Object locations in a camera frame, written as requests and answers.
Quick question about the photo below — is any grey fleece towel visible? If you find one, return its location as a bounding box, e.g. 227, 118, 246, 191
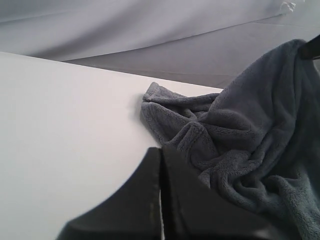
141, 39, 320, 240

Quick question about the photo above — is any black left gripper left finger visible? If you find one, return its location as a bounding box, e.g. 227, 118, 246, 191
57, 147, 162, 240

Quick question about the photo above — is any grey backdrop cloth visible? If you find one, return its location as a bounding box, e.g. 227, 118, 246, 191
0, 0, 320, 88

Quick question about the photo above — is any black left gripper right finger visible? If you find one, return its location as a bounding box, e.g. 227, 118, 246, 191
298, 35, 320, 60

